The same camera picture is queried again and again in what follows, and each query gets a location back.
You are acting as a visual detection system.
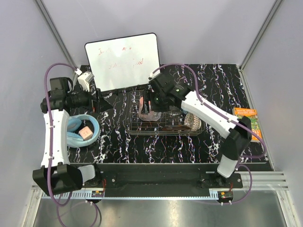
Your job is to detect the whiteboard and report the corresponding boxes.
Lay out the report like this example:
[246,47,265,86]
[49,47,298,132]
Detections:
[85,33,160,91]

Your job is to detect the clear glass plate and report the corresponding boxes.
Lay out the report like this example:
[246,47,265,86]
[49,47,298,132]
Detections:
[168,106,183,116]

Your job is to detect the red floral plate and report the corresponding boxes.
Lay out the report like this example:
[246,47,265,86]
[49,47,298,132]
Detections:
[161,125,191,131]

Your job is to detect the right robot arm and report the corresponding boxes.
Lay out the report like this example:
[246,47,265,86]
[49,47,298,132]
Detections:
[142,73,252,188]

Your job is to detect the clear glass cup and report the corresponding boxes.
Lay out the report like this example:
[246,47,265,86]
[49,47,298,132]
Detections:
[138,111,162,122]

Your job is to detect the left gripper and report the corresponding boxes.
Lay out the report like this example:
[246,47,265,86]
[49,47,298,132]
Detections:
[67,84,113,114]

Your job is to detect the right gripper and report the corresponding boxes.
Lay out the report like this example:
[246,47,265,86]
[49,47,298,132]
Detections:
[142,89,169,114]

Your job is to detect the pink tumbler cup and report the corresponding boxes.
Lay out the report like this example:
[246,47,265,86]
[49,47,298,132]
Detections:
[139,96,145,114]

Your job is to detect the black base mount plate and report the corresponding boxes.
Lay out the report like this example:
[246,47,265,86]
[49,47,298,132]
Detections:
[95,163,243,199]

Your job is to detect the light blue headphones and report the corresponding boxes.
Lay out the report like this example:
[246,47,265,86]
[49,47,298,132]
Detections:
[67,114,100,148]

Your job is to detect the orange green book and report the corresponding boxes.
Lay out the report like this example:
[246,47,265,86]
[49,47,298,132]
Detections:
[232,107,262,138]

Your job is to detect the red patterned white bowl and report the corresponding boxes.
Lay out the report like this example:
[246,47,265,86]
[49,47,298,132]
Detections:
[184,113,202,131]

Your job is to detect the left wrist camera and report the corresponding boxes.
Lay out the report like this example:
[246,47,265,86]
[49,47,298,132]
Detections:
[78,71,94,92]

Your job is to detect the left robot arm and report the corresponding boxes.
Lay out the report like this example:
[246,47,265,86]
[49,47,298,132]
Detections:
[32,77,112,196]

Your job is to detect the pink dice cube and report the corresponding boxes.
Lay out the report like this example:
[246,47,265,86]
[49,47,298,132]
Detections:
[79,126,94,141]

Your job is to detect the wire dish rack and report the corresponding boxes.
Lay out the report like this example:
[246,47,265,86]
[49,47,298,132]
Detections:
[126,90,205,136]

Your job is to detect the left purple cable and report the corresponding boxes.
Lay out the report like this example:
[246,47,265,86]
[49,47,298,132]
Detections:
[44,63,102,227]

